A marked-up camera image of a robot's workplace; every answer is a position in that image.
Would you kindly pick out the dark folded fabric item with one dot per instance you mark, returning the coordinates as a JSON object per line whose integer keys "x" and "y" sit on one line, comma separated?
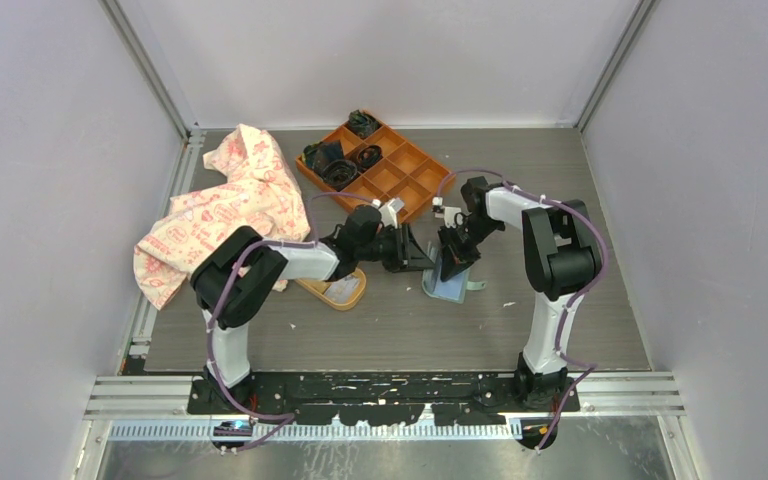
{"x": 318, "y": 156}

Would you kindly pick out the white credit card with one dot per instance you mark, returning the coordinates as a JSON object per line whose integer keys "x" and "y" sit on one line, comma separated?
{"x": 343, "y": 291}

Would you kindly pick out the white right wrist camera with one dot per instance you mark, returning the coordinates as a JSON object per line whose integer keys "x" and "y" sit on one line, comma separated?
{"x": 450, "y": 216}

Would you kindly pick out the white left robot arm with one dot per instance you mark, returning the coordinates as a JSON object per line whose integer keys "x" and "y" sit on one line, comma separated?
{"x": 234, "y": 281}

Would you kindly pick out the orange compartment tray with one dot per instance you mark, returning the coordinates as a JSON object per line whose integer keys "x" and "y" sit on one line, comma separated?
{"x": 406, "y": 171}

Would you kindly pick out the pink patterned cloth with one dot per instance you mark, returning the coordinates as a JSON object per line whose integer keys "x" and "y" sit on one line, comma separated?
{"x": 260, "y": 191}

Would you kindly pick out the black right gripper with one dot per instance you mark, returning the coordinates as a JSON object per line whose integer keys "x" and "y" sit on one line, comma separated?
{"x": 455, "y": 258}

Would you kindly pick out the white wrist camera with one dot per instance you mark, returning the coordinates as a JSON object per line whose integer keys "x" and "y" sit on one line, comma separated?
{"x": 389, "y": 211}
{"x": 450, "y": 216}

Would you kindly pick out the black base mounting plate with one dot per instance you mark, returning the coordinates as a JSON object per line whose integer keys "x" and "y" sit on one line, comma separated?
{"x": 378, "y": 398}

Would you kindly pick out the coiled black belt small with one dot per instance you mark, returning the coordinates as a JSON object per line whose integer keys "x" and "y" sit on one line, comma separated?
{"x": 367, "y": 157}

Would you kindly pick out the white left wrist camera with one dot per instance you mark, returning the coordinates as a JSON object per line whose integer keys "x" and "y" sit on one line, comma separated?
{"x": 389, "y": 211}

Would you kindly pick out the green card holder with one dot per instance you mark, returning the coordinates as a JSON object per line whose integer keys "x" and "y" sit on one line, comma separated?
{"x": 453, "y": 290}

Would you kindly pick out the aluminium frame rail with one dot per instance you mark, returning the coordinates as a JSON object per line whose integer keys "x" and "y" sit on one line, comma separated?
{"x": 154, "y": 409}

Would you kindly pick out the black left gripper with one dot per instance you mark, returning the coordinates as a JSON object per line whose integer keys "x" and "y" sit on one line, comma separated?
{"x": 408, "y": 254}

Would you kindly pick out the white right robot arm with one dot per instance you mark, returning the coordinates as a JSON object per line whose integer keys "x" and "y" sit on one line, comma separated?
{"x": 563, "y": 258}

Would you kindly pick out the yellow oval dish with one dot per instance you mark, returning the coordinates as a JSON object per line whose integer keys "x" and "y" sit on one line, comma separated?
{"x": 318, "y": 287}

